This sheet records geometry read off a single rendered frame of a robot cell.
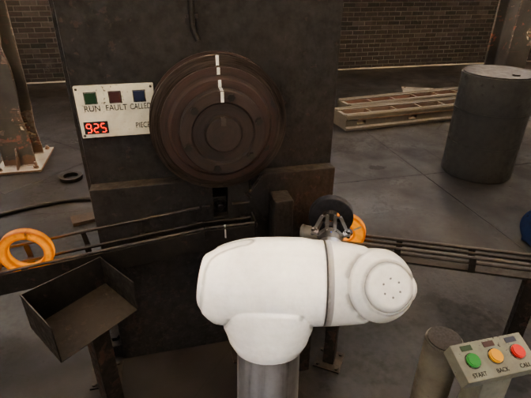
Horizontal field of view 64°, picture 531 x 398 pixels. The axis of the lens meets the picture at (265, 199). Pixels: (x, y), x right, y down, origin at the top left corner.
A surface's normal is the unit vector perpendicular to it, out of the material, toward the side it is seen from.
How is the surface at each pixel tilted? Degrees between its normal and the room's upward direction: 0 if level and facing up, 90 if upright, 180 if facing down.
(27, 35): 90
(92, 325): 5
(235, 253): 19
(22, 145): 90
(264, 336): 82
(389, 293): 54
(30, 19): 90
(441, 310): 0
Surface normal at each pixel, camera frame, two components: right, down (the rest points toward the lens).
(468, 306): 0.00, -0.88
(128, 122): 0.23, 0.46
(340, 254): -0.08, -0.76
